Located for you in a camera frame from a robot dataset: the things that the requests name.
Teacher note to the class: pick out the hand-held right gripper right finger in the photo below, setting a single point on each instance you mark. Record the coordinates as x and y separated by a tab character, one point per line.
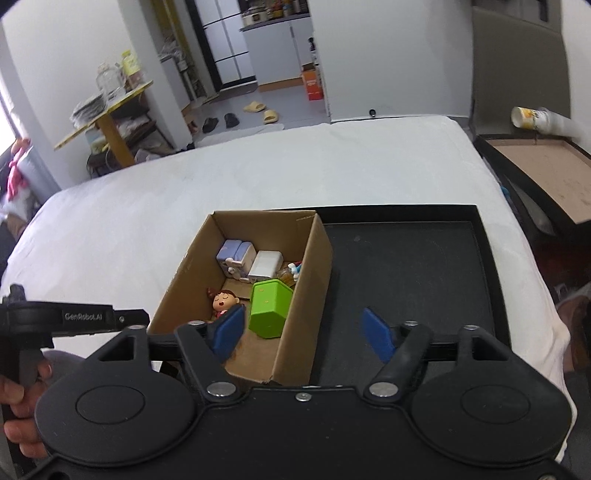
376	332

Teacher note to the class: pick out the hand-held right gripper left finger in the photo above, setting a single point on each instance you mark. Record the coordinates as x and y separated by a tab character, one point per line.
228	332

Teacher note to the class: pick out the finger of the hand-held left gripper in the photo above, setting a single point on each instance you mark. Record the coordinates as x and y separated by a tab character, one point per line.
134	319

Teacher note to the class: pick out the brown-haired girl figurine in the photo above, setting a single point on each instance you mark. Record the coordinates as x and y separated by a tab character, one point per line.
224	300

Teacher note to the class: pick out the green toy block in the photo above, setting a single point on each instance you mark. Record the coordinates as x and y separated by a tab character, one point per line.
270	309

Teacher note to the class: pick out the black tray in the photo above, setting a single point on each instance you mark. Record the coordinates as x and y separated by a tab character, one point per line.
415	277

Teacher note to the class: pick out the brown cardboard box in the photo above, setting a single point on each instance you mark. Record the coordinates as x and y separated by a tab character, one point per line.
304	314

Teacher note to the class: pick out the white plug charger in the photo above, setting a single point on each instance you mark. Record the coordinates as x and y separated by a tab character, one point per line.
265	265

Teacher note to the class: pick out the lavender toy figure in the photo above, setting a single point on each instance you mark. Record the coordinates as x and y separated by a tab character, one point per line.
231	254

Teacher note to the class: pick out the small blue white figurine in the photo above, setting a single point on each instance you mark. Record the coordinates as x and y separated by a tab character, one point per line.
292	271

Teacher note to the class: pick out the person's left hand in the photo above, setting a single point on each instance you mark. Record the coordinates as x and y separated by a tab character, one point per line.
18	406

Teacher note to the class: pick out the pink cloth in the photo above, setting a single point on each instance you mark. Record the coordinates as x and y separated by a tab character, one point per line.
16	173

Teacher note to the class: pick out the yellow-legged side table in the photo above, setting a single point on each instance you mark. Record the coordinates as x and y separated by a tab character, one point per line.
115	138

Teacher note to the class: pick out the black slipper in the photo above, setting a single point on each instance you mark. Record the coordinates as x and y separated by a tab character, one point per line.
231	120
210	124

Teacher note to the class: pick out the stack of wrapped plates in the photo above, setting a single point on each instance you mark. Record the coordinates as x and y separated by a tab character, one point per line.
89	110

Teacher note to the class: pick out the yellow slipper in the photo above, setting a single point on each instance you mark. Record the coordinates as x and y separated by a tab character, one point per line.
271	116
255	107

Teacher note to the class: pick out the glass jar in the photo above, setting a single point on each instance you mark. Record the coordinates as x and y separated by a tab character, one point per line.
110	81

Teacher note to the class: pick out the yellow-label bottle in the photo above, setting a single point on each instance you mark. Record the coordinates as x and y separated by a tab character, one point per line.
130	63

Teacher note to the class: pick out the orange carton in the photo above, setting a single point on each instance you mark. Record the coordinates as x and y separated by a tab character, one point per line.
312	83

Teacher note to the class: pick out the paper cup on its side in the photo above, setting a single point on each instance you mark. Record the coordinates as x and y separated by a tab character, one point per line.
540	120

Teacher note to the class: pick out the white kitchen cabinet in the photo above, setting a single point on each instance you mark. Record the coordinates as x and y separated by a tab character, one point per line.
277	50

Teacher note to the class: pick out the spray bottle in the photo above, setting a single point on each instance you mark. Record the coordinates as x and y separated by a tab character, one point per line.
313	50

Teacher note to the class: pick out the black-framed glass door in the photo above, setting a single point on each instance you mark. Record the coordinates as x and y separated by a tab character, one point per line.
226	41

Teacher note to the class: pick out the grey door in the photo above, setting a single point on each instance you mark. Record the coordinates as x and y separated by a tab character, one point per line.
517	69

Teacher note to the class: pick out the white rice cooker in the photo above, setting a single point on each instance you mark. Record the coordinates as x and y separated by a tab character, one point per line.
252	19

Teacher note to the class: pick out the black door lock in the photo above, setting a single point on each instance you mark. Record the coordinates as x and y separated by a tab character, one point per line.
540	10

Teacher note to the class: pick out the black picture frame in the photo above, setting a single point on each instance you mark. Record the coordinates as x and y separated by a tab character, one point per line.
540	170

